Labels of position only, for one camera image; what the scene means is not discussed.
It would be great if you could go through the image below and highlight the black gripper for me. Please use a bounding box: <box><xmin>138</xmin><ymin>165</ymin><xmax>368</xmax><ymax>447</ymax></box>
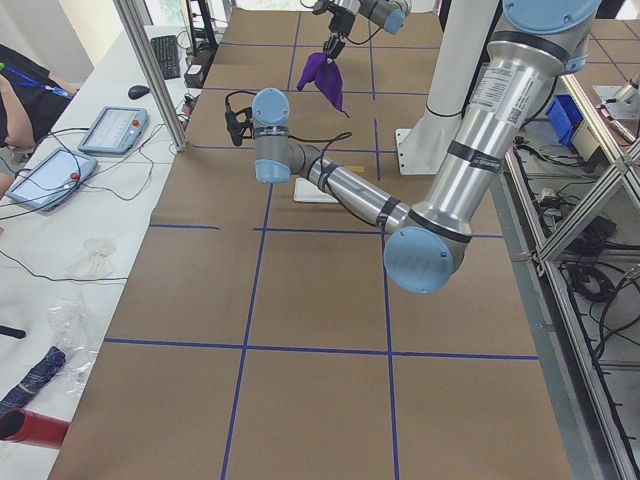
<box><xmin>322</xmin><ymin>12</ymin><xmax>354</xmax><ymax>61</ymax></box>

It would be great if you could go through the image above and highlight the purple towel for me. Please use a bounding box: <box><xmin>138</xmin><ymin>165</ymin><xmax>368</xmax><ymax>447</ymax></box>
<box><xmin>296</xmin><ymin>52</ymin><xmax>349</xmax><ymax>118</ymax></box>

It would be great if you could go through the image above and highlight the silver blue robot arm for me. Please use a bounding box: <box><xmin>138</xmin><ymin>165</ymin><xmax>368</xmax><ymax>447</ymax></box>
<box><xmin>250</xmin><ymin>1</ymin><xmax>599</xmax><ymax>293</ymax></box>
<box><xmin>312</xmin><ymin>0</ymin><xmax>412</xmax><ymax>63</ymax></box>

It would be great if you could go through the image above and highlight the wooden rack rod outer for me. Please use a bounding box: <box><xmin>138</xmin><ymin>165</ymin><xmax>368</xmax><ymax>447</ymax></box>
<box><xmin>346</xmin><ymin>165</ymin><xmax>366</xmax><ymax>174</ymax></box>

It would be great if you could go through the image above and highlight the white towel rack base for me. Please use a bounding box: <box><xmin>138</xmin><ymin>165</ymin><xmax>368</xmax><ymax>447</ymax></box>
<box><xmin>293</xmin><ymin>177</ymin><xmax>338</xmax><ymax>204</ymax></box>

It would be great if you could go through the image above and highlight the black computer box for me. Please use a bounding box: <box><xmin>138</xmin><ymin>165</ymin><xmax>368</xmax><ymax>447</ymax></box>
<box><xmin>184</xmin><ymin>64</ymin><xmax>206</xmax><ymax>89</ymax></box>

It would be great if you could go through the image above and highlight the black keyboard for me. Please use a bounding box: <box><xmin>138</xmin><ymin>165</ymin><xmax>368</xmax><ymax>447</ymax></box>
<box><xmin>150</xmin><ymin>35</ymin><xmax>180</xmax><ymax>80</ymax></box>

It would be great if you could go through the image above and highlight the black computer mouse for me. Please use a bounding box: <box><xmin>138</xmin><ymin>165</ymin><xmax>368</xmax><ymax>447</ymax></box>
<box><xmin>127</xmin><ymin>85</ymin><xmax>150</xmax><ymax>100</ymax></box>

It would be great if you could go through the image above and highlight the blue plastic bin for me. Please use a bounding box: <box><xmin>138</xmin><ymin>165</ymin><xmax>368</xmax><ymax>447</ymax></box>
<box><xmin>545</xmin><ymin>94</ymin><xmax>584</xmax><ymax>147</ymax></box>

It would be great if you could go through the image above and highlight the blue teach pendant far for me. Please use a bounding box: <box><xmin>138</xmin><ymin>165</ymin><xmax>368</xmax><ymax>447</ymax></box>
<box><xmin>78</xmin><ymin>106</ymin><xmax>149</xmax><ymax>156</ymax></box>

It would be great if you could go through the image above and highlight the blue teach pendant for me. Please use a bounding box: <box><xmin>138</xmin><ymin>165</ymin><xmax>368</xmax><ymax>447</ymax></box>
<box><xmin>6</xmin><ymin>147</ymin><xmax>98</xmax><ymax>212</ymax></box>
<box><xmin>78</xmin><ymin>106</ymin><xmax>149</xmax><ymax>156</ymax></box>

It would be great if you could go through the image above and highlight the person in black shirt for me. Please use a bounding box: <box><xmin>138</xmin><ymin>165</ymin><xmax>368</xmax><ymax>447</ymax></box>
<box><xmin>0</xmin><ymin>43</ymin><xmax>80</xmax><ymax>199</ymax></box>

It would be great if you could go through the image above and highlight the blue teach pendant near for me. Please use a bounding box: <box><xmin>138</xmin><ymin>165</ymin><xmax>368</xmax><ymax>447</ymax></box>
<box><xmin>6</xmin><ymin>147</ymin><xmax>98</xmax><ymax>212</ymax></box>

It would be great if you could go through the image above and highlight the white crumpled cloth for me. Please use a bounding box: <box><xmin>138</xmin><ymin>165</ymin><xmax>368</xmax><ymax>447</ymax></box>
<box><xmin>65</xmin><ymin>237</ymin><xmax>121</xmax><ymax>281</ymax></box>

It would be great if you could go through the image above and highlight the clear plastic bag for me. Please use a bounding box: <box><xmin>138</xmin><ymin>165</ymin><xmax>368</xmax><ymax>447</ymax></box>
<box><xmin>47</xmin><ymin>298</ymin><xmax>100</xmax><ymax>399</ymax></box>

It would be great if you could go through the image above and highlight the dark blue folded umbrella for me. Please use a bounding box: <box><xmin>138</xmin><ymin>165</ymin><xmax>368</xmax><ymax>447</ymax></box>
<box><xmin>1</xmin><ymin>346</ymin><xmax>67</xmax><ymax>415</ymax></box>

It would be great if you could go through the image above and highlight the red cylinder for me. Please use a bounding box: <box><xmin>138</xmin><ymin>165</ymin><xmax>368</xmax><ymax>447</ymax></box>
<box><xmin>1</xmin><ymin>408</ymin><xmax>70</xmax><ymax>449</ymax></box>

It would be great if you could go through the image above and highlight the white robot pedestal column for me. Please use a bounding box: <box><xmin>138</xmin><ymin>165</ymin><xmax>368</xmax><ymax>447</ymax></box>
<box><xmin>410</xmin><ymin>0</ymin><xmax>500</xmax><ymax>144</ymax></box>

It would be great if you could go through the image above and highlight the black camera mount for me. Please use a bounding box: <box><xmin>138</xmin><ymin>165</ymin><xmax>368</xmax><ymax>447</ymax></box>
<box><xmin>224</xmin><ymin>90</ymin><xmax>256</xmax><ymax>147</ymax></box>

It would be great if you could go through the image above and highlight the white pedestal base plate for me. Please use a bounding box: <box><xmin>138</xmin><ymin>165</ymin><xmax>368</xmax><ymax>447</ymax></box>
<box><xmin>395</xmin><ymin>127</ymin><xmax>451</xmax><ymax>175</ymax></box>

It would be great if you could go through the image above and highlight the aluminium frame post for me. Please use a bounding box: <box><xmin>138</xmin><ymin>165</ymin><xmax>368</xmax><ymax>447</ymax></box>
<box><xmin>113</xmin><ymin>0</ymin><xmax>187</xmax><ymax>152</ymax></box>

